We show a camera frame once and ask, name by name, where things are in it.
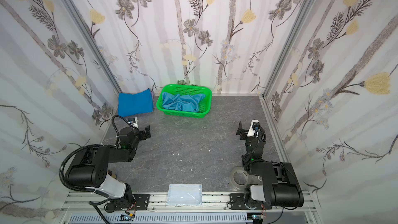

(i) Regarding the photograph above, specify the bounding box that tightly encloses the teal t-shirt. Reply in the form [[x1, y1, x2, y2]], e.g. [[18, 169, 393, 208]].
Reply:
[[162, 92, 206, 113]]

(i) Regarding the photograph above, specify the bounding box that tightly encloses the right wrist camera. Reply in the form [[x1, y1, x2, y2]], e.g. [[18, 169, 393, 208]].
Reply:
[[247, 120, 261, 137]]

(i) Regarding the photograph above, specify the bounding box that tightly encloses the small medicine bottle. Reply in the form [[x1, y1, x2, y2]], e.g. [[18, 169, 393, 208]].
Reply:
[[107, 170, 117, 179]]

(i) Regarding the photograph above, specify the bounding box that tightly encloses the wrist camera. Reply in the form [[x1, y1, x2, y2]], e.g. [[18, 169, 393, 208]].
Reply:
[[247, 120, 261, 137], [127, 117, 138, 129]]

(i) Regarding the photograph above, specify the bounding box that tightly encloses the clear tape roll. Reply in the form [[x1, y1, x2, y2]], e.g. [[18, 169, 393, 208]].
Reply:
[[229, 167, 262, 192]]

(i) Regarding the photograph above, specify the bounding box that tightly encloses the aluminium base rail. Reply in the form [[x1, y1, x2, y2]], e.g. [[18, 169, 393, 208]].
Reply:
[[60, 191, 316, 215]]

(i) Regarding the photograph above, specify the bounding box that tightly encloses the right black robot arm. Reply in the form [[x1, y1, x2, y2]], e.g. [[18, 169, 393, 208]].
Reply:
[[230, 120, 304, 210]]

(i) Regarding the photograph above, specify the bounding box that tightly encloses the green plastic basket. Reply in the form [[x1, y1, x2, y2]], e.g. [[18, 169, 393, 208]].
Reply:
[[157, 84, 212, 118]]

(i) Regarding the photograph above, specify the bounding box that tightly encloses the clear plastic bag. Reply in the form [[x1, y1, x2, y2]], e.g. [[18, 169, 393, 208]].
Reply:
[[167, 184, 202, 206]]

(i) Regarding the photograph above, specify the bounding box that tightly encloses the folded blue t-shirt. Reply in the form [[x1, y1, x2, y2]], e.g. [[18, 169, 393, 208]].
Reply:
[[118, 89, 154, 117]]

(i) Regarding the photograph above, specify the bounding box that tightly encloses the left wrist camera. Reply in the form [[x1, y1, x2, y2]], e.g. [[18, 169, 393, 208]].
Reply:
[[127, 117, 138, 129]]

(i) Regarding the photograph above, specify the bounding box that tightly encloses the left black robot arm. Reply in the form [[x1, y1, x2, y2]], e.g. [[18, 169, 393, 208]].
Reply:
[[59, 125, 151, 209]]

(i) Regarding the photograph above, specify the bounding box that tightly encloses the black corrugated cable hose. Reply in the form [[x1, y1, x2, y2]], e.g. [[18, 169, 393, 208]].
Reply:
[[58, 144, 109, 224]]

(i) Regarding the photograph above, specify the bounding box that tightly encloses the white slotted cable duct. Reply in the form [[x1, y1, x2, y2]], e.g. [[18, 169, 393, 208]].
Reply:
[[68, 213, 254, 224]]

